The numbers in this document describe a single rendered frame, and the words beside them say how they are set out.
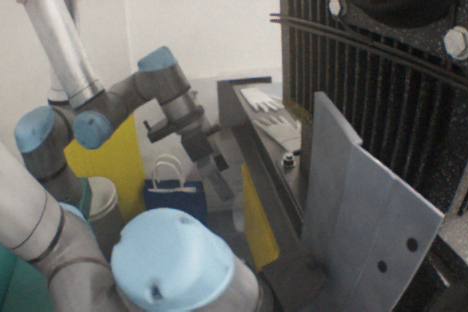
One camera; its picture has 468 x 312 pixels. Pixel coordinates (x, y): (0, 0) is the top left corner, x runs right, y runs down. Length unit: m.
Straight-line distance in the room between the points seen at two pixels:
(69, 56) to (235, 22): 0.97
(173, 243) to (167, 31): 1.26
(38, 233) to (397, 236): 0.29
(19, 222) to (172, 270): 0.15
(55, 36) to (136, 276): 0.47
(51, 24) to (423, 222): 0.59
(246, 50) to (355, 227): 1.27
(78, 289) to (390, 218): 0.25
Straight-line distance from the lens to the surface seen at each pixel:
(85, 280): 0.28
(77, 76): 0.59
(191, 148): 0.65
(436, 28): 0.38
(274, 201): 1.17
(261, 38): 1.48
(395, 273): 0.25
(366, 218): 0.25
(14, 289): 0.70
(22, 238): 0.29
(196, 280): 0.19
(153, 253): 0.20
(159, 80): 0.64
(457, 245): 0.44
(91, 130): 0.58
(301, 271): 0.32
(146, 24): 1.41
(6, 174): 0.27
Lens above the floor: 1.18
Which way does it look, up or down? 32 degrees down
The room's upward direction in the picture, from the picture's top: 3 degrees counter-clockwise
